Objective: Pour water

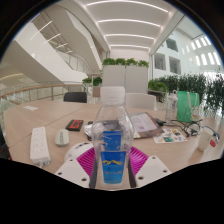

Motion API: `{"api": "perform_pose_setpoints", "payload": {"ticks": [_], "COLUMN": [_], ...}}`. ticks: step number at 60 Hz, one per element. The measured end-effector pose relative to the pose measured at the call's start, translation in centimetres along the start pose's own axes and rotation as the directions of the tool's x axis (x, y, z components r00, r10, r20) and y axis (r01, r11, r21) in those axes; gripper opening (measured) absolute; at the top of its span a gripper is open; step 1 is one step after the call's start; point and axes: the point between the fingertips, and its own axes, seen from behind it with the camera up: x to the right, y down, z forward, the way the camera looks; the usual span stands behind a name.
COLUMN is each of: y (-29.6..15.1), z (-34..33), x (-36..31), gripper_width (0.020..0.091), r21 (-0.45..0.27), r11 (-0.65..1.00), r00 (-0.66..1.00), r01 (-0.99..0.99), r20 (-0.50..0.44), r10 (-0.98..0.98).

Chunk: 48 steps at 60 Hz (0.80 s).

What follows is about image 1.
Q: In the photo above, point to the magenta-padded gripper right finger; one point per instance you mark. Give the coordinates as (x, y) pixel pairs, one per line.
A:
(151, 170)

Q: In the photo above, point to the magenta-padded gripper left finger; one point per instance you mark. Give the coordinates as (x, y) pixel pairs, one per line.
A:
(71, 171)

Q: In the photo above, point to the clear blue-labelled water bottle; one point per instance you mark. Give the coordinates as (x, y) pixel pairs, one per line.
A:
(112, 140)

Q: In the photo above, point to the white computer mouse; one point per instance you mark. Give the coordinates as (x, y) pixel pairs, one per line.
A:
(62, 137)

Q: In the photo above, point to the white power strip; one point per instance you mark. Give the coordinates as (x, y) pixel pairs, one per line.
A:
(39, 145)

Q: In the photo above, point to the white mug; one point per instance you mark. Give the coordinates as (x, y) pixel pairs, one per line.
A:
(204, 140)

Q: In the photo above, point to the clear tumbler with lid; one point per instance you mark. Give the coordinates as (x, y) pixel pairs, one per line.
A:
(171, 107)

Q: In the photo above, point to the flat round red coaster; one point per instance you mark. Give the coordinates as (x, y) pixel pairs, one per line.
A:
(212, 143)

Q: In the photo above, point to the green tote bag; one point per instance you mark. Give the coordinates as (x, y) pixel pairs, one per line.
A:
(188, 106)

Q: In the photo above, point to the black chair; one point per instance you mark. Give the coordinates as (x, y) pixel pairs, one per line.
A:
(75, 97)

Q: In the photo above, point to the white paper slip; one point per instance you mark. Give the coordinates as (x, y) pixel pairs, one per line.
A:
(30, 108)

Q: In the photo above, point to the low planter box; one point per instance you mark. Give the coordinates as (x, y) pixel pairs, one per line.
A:
(92, 85)
(157, 87)

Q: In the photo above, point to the glass balcony railing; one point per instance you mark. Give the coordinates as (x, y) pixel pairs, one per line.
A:
(33, 93)

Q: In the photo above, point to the row of green hedge plants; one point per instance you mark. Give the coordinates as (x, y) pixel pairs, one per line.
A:
(196, 90)

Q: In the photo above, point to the tall white planter cabinet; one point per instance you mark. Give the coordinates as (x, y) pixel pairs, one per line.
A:
(125, 76)

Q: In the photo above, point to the ceiling light strips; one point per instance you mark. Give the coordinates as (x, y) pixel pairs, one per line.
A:
(128, 23)

